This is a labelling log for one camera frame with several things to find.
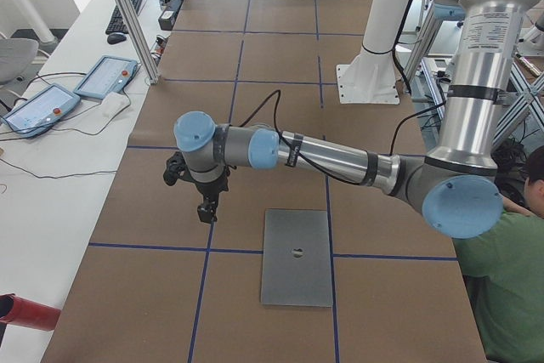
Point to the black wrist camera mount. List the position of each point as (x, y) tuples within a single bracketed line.
[(175, 166)]

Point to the black computer mouse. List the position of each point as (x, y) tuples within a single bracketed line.
[(116, 37)]

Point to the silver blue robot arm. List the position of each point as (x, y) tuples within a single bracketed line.
[(452, 187)]

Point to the person in green shirt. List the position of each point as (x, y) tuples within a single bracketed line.
[(503, 273)]

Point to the red bottle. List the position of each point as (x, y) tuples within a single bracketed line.
[(19, 311)]

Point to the silver closed laptop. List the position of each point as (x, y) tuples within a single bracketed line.
[(296, 259)]

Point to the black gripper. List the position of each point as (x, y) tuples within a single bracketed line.
[(211, 189)]

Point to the far blue teach pendant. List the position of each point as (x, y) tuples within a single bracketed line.
[(110, 74)]

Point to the white cloth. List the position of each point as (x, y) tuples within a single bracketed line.
[(112, 104)]

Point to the blue teach pendant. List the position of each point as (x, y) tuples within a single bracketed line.
[(110, 74), (40, 112)]

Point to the near blue teach pendant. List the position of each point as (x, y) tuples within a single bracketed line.
[(40, 112)]

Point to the aluminium frame post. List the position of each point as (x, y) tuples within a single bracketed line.
[(138, 39)]

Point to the white pedestal column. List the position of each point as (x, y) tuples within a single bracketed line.
[(370, 77)]

